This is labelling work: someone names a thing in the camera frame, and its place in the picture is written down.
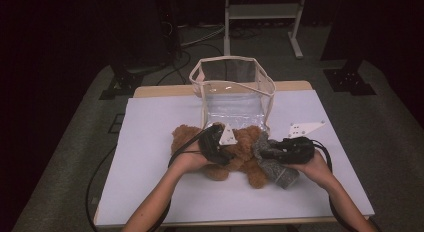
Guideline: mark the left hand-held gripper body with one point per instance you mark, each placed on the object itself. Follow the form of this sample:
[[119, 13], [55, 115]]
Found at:
[[211, 145]]

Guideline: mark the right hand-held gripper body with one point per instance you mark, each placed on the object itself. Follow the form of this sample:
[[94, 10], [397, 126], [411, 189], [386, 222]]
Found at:
[[298, 150]]

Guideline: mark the grey knitted doll sweater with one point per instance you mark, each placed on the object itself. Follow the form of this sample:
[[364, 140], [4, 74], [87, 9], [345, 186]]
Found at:
[[276, 172]]

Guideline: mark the brown teddy bear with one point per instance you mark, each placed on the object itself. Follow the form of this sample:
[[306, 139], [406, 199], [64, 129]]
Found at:
[[243, 142]]

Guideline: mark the clear plastic bag beige trim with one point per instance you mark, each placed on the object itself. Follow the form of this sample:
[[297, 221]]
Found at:
[[233, 105]]

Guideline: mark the person's left hand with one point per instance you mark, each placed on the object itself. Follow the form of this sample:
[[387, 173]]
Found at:
[[190, 160]]

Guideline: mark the person's right hand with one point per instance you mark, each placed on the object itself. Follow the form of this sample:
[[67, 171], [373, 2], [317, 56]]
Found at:
[[315, 172]]

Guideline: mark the white table mat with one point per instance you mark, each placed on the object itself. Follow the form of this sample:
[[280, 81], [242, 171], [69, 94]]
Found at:
[[150, 125]]

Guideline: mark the black stand base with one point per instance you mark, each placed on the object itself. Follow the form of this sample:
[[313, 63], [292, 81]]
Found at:
[[123, 82], [348, 80]]

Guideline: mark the black floor socket panel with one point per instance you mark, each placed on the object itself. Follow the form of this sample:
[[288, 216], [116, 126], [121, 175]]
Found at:
[[116, 123]]

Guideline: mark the white metal stand frame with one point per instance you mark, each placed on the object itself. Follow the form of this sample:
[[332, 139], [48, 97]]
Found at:
[[263, 11]]

